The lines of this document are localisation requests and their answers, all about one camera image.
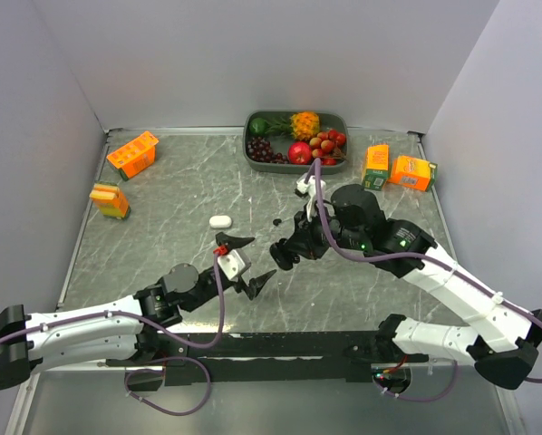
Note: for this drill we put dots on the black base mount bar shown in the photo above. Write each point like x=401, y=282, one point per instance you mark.
x=286, y=356

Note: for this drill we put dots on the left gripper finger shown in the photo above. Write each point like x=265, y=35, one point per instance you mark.
x=256, y=285
x=230, y=242

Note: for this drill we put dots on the red apple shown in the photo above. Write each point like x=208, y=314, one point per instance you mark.
x=299, y=153

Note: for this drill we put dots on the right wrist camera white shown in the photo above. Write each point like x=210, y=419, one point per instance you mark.
x=305, y=187

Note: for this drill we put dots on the dark grape bunch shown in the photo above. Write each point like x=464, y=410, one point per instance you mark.
x=259, y=149

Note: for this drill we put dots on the orange carton far right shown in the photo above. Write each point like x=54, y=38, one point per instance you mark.
x=413, y=173

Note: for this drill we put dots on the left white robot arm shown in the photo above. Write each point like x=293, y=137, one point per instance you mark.
x=127, y=329

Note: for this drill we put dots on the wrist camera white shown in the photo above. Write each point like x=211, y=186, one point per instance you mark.
x=232, y=263
x=305, y=187

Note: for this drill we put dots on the orange juice carton far left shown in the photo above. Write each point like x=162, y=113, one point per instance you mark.
x=135, y=156

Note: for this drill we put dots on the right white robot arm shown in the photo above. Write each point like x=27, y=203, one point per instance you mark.
x=499, y=339

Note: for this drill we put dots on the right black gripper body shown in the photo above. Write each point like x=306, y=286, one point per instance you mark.
x=314, y=242

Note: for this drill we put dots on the white earbud charging case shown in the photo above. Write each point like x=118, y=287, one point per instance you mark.
x=220, y=222

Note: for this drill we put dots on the green yellow carton right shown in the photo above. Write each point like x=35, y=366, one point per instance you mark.
x=376, y=167

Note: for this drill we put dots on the yellow orange carton left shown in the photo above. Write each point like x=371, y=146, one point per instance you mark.
x=110, y=200

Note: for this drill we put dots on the orange pineapple toy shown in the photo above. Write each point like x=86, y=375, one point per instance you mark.
x=303, y=125

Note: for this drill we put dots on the grey fruit tray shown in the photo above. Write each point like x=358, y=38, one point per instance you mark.
x=282, y=143

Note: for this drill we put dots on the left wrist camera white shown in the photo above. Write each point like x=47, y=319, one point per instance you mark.
x=232, y=263

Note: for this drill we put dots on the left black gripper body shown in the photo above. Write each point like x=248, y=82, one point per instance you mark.
x=209, y=287

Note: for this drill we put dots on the red lychee bunch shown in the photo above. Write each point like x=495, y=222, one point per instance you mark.
x=328, y=146

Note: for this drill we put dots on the green lime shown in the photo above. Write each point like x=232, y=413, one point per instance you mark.
x=258, y=126

